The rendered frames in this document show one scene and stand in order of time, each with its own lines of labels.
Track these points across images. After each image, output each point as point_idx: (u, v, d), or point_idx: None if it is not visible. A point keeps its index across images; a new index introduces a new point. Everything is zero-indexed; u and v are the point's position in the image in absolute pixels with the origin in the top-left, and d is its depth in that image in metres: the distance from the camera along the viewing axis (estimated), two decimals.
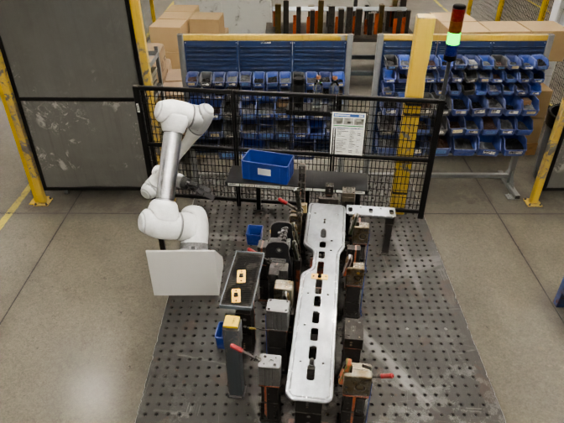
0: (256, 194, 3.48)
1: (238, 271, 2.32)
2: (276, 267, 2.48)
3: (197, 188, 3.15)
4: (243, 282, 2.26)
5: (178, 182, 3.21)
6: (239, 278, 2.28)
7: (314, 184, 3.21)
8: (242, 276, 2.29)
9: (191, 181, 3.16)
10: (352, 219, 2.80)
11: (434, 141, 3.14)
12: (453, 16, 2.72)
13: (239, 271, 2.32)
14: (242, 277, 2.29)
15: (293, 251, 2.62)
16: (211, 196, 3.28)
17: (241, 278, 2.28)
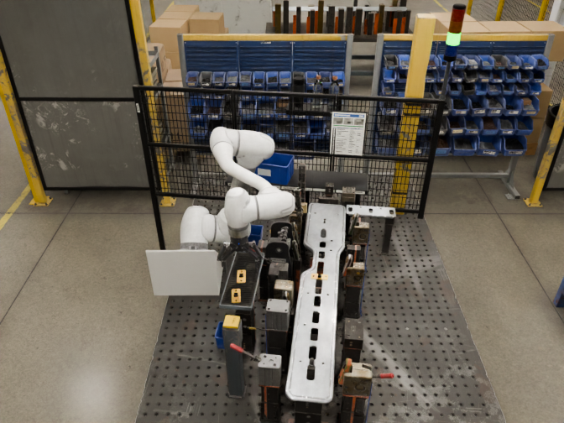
0: (256, 194, 3.48)
1: (238, 271, 2.32)
2: (276, 267, 2.48)
3: (258, 260, 2.23)
4: (243, 282, 2.26)
5: (248, 234, 2.14)
6: (239, 278, 2.28)
7: (314, 184, 3.21)
8: (242, 276, 2.29)
9: (257, 247, 2.22)
10: (352, 219, 2.80)
11: (434, 141, 3.14)
12: (453, 16, 2.72)
13: (239, 271, 2.32)
14: (242, 277, 2.29)
15: (293, 251, 2.62)
16: (226, 268, 2.27)
17: (241, 278, 2.28)
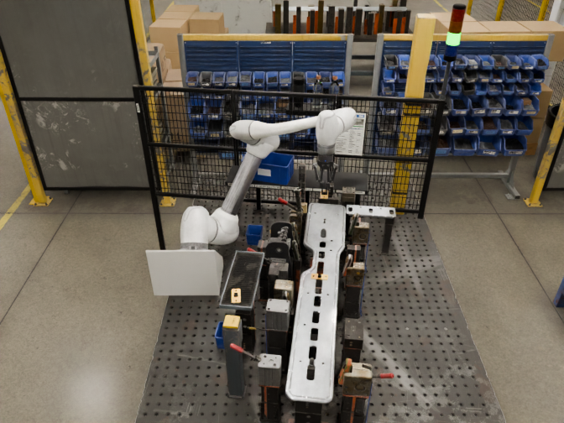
0: (256, 194, 3.48)
1: None
2: (276, 267, 2.48)
3: (328, 182, 2.61)
4: (326, 198, 2.64)
5: (333, 153, 2.51)
6: (322, 195, 2.66)
7: (314, 184, 3.21)
8: (325, 194, 2.66)
9: (335, 170, 2.60)
10: (352, 219, 2.80)
11: (434, 141, 3.14)
12: (453, 16, 2.72)
13: (322, 190, 2.70)
14: (325, 195, 2.66)
15: (293, 251, 2.62)
16: (322, 190, 2.66)
17: (324, 195, 2.66)
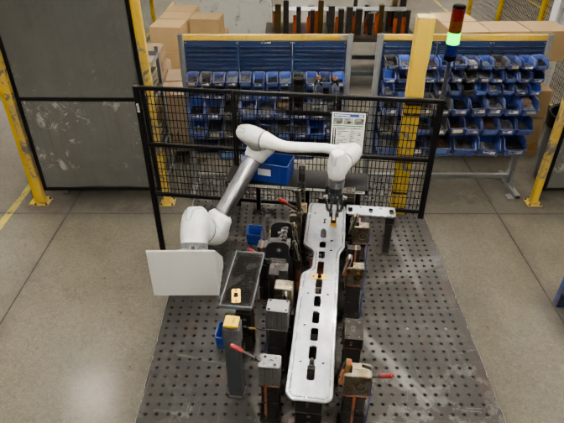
0: (256, 194, 3.48)
1: (331, 218, 2.93)
2: (276, 267, 2.48)
3: (337, 212, 2.85)
4: (335, 227, 2.87)
5: (342, 187, 2.74)
6: (331, 223, 2.90)
7: (314, 184, 3.21)
8: (334, 221, 2.90)
9: None
10: (352, 219, 2.80)
11: (434, 141, 3.14)
12: (453, 16, 2.72)
13: (331, 218, 2.93)
14: (334, 223, 2.90)
15: (293, 251, 2.62)
16: (331, 218, 2.90)
17: (333, 223, 2.90)
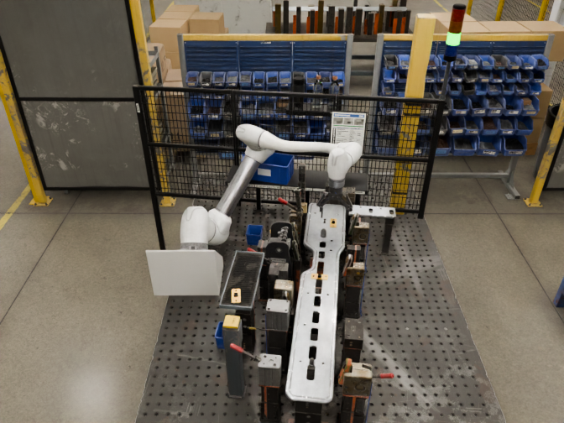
0: (256, 194, 3.48)
1: (331, 219, 2.94)
2: (276, 267, 2.48)
3: (348, 209, 2.83)
4: (335, 227, 2.87)
5: (343, 186, 2.74)
6: (331, 224, 2.90)
7: (314, 184, 3.21)
8: (334, 222, 2.90)
9: (349, 198, 2.81)
10: (352, 219, 2.80)
11: (434, 141, 3.14)
12: (453, 16, 2.72)
13: (331, 219, 2.94)
14: (334, 223, 2.90)
15: (293, 251, 2.62)
16: (322, 213, 2.89)
17: (333, 224, 2.90)
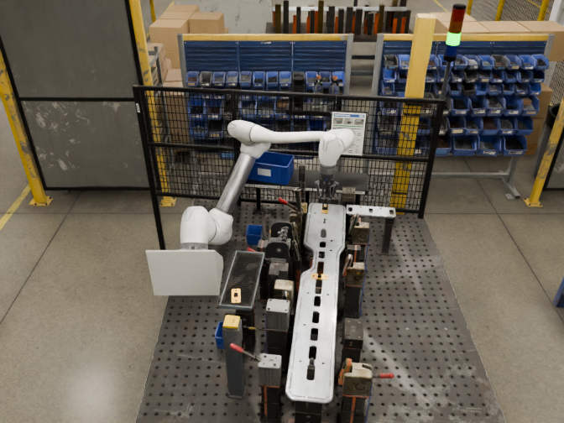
0: (256, 194, 3.48)
1: (322, 206, 2.89)
2: (276, 267, 2.48)
3: (329, 199, 2.80)
4: (326, 213, 2.83)
5: (334, 172, 2.70)
6: (323, 210, 2.85)
7: (314, 184, 3.21)
8: (326, 209, 2.85)
9: (336, 188, 2.79)
10: (352, 219, 2.80)
11: (434, 141, 3.14)
12: (453, 16, 2.72)
13: (323, 206, 2.89)
14: (326, 210, 2.85)
15: (293, 251, 2.62)
16: (323, 205, 2.85)
17: (325, 210, 2.85)
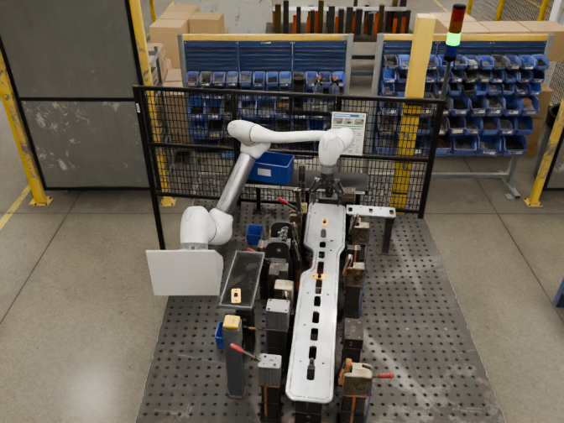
0: (256, 194, 3.48)
1: (322, 218, 2.94)
2: (276, 267, 2.48)
3: (340, 195, 2.78)
4: (326, 227, 2.88)
5: (334, 171, 2.70)
6: (323, 223, 2.90)
7: (314, 184, 3.21)
8: (325, 221, 2.90)
9: (341, 184, 2.77)
10: (352, 219, 2.80)
11: (434, 141, 3.14)
12: (453, 16, 2.72)
13: (323, 218, 2.94)
14: (325, 223, 2.91)
15: (293, 251, 2.62)
16: (314, 200, 2.84)
17: (324, 223, 2.90)
